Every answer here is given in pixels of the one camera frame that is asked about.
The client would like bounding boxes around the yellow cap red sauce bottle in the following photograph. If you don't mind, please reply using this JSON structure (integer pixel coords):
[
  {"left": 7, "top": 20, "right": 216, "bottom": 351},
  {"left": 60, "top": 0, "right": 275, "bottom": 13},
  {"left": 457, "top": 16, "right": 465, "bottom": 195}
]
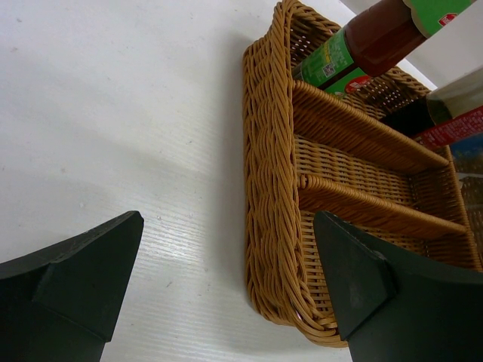
[{"left": 292, "top": 0, "right": 473, "bottom": 97}]

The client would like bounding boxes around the brown wicker divided tray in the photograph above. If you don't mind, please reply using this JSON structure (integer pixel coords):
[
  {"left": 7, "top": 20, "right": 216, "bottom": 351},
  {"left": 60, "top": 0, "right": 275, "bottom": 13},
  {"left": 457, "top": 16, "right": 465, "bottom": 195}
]
[{"left": 243, "top": 1, "right": 482, "bottom": 348}]

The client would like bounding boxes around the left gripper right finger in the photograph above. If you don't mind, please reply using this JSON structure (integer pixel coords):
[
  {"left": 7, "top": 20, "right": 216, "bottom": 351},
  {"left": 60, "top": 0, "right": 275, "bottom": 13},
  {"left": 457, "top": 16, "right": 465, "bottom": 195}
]
[{"left": 313, "top": 211, "right": 482, "bottom": 361}]

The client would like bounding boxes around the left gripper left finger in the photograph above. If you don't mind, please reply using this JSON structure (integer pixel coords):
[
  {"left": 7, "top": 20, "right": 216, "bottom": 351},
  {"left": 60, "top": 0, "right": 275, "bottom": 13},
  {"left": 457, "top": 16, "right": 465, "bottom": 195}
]
[{"left": 1, "top": 211, "right": 143, "bottom": 361}]

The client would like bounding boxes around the black cap clear sauce bottle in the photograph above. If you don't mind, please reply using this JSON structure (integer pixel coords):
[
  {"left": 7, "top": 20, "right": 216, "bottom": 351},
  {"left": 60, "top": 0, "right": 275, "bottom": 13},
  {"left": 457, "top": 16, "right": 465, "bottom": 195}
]
[{"left": 380, "top": 67, "right": 482, "bottom": 149}]

